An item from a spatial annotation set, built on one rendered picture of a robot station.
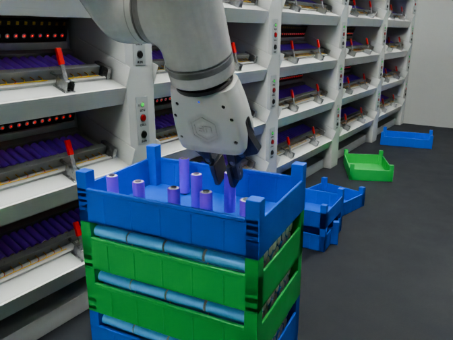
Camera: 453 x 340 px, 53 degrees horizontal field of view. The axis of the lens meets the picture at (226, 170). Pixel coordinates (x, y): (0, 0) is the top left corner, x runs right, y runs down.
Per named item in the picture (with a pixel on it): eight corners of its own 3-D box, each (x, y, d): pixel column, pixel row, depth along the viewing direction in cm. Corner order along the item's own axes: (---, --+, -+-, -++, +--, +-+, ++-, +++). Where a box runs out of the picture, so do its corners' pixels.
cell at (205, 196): (215, 231, 66) (214, 189, 64) (209, 236, 65) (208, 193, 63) (203, 229, 67) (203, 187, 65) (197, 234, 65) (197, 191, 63)
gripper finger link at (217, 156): (190, 148, 66) (200, 183, 70) (209, 151, 64) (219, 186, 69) (200, 135, 68) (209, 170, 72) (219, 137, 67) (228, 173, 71)
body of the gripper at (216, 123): (153, 85, 57) (176, 154, 64) (226, 89, 53) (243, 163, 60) (181, 56, 62) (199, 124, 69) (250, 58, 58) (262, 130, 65)
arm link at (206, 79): (149, 71, 56) (156, 93, 58) (214, 74, 52) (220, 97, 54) (182, 40, 61) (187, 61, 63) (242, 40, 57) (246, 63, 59)
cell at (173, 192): (183, 227, 68) (182, 185, 66) (176, 231, 66) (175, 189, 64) (172, 224, 68) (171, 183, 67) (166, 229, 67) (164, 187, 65)
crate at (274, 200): (305, 208, 76) (307, 162, 74) (258, 261, 59) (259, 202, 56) (154, 183, 89) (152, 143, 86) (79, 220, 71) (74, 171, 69)
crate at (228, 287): (302, 252, 78) (305, 208, 76) (257, 315, 61) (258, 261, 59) (156, 221, 91) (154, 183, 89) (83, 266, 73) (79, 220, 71)
